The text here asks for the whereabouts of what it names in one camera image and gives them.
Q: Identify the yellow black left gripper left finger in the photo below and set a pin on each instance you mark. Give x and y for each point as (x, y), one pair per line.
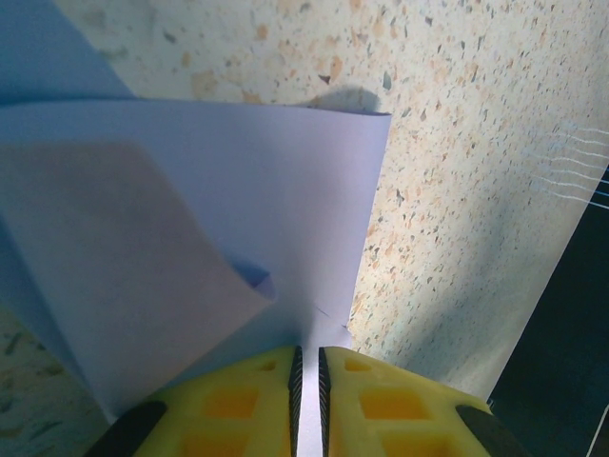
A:
(228, 409)

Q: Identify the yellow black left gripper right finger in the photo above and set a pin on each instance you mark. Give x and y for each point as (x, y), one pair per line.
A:
(395, 409)

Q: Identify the purple paper sheet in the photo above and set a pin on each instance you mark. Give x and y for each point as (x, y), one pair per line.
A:
(261, 190)

